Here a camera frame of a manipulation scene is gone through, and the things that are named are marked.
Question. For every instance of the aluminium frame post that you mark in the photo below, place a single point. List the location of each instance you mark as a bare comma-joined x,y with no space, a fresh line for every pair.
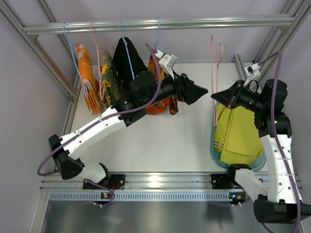
278,37
36,98

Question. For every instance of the green yellow camouflage trousers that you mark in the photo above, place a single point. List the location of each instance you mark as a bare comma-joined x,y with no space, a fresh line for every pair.
110,88

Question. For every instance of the orange red camouflage trousers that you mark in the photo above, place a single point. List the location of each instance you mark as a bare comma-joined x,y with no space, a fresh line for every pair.
160,107

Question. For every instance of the blue hanger with black trousers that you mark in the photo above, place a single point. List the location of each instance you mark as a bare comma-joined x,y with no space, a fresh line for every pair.
126,48

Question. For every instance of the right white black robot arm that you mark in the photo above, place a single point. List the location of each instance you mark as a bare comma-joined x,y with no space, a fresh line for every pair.
280,201

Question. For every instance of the aluminium frame right post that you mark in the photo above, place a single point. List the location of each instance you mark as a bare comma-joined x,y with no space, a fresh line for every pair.
278,37

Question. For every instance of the black trousers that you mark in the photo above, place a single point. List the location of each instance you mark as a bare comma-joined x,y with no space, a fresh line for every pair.
122,67

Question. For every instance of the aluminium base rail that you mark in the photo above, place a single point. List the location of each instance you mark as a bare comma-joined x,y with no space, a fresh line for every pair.
143,181

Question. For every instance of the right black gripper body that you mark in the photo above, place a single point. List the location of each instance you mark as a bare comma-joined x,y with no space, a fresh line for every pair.
237,91

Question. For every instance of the blue hanger with camouflage trousers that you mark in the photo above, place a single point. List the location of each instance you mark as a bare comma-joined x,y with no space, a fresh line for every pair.
157,44

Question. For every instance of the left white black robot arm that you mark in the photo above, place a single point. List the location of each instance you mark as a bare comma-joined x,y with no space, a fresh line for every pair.
144,91

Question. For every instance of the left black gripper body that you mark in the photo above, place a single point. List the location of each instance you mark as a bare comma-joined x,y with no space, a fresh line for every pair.
182,87

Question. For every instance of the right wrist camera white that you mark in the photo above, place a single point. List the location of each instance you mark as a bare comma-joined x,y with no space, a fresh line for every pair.
252,73

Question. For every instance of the teal transparent plastic bin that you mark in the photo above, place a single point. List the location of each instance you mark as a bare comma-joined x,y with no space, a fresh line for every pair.
215,155

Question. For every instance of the aluminium hanging rail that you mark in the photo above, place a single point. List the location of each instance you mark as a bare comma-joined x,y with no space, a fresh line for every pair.
282,20

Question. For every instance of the aluminium frame left post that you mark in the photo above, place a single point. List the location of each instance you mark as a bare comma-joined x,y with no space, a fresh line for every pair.
36,98

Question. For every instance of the orange white trousers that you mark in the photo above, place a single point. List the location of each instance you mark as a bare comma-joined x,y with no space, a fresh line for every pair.
88,83

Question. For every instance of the blue wire hanger leftmost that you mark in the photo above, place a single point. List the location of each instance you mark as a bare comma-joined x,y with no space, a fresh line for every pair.
74,58

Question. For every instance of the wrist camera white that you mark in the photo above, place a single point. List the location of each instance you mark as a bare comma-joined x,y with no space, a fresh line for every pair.
166,61
252,73

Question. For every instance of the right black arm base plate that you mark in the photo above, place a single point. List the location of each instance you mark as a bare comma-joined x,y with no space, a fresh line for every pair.
221,181

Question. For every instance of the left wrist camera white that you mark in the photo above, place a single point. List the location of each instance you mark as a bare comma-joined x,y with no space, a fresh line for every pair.
166,61

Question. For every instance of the pink wire hanger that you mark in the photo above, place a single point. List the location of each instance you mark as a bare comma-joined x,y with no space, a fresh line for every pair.
215,64
97,55

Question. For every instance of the grey slotted cable duct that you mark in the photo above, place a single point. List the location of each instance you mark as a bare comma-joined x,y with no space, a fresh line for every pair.
146,196

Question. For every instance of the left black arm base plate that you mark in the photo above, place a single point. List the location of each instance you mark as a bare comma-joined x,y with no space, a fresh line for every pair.
116,180

